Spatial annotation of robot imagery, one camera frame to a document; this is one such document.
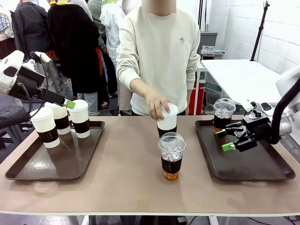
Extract brown plastic serving tray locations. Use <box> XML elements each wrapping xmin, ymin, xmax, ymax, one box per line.
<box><xmin>195</xmin><ymin>120</ymin><xmax>296</xmax><ymax>181</ymax></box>
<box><xmin>5</xmin><ymin>120</ymin><xmax>106</xmax><ymax>180</ymax></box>

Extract white paper coffee cup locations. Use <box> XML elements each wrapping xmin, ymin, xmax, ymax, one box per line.
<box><xmin>156</xmin><ymin>102</ymin><xmax>179</xmax><ymax>139</ymax></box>
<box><xmin>44</xmin><ymin>102</ymin><xmax>71</xmax><ymax>135</ymax></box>
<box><xmin>67</xmin><ymin>99</ymin><xmax>91</xmax><ymax>139</ymax></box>
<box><xmin>30</xmin><ymin>107</ymin><xmax>60</xmax><ymax>149</ymax></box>

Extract white background table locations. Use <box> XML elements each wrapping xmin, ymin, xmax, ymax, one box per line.
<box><xmin>201</xmin><ymin>58</ymin><xmax>289</xmax><ymax>104</ymax></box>

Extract grey patterned trousers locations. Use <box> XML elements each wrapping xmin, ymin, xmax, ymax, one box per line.
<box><xmin>41</xmin><ymin>60</ymin><xmax>68</xmax><ymax>97</ymax></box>

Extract red box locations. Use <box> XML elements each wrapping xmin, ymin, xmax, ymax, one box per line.
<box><xmin>188</xmin><ymin>82</ymin><xmax>205</xmax><ymax>115</ymax></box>

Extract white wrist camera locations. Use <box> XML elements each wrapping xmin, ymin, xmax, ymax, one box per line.
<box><xmin>30</xmin><ymin>51</ymin><xmax>51</xmax><ymax>71</ymax></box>
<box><xmin>243</xmin><ymin>99</ymin><xmax>262</xmax><ymax>118</ymax></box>

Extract black right arm cable sleeve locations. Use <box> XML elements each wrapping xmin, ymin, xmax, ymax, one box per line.
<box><xmin>267</xmin><ymin>78</ymin><xmax>300</xmax><ymax>145</ymax></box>

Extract clear plastic iced coffee cup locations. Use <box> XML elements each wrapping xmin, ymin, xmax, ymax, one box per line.
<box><xmin>158</xmin><ymin>132</ymin><xmax>187</xmax><ymax>181</ymax></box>
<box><xmin>213</xmin><ymin>97</ymin><xmax>236</xmax><ymax>136</ymax></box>

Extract black chair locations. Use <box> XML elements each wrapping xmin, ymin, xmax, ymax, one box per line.
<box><xmin>0</xmin><ymin>104</ymin><xmax>36</xmax><ymax>150</ymax></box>

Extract tray with cutlery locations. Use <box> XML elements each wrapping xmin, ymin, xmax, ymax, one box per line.
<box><xmin>200</xmin><ymin>45</ymin><xmax>226</xmax><ymax>57</ymax></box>

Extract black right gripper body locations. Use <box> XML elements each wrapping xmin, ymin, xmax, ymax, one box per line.
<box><xmin>242</xmin><ymin>115</ymin><xmax>273</xmax><ymax>141</ymax></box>

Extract person right forearm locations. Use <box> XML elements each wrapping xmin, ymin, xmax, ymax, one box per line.
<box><xmin>116</xmin><ymin>65</ymin><xmax>153</xmax><ymax>100</ymax></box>

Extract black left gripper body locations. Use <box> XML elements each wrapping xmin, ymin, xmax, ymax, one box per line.
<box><xmin>8</xmin><ymin>65</ymin><xmax>45</xmax><ymax>101</ymax></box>

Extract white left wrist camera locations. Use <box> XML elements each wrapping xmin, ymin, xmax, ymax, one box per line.
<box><xmin>30</xmin><ymin>51</ymin><xmax>51</xmax><ymax>71</ymax></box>

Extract black tripod stand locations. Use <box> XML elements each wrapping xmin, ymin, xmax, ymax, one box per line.
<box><xmin>250</xmin><ymin>1</ymin><xmax>270</xmax><ymax>62</ymax></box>

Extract person in cream sweater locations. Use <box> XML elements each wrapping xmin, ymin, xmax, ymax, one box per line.
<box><xmin>116</xmin><ymin>0</ymin><xmax>201</xmax><ymax>116</ymax></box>

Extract person right hand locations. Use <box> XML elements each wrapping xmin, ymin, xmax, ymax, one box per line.
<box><xmin>145</xmin><ymin>92</ymin><xmax>172</xmax><ymax>121</ymax></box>

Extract grey box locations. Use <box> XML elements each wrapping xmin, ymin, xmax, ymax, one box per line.
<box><xmin>199</xmin><ymin>32</ymin><xmax>218</xmax><ymax>51</ymax></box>

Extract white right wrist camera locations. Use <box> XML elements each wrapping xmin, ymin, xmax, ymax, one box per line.
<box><xmin>243</xmin><ymin>99</ymin><xmax>262</xmax><ymax>118</ymax></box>

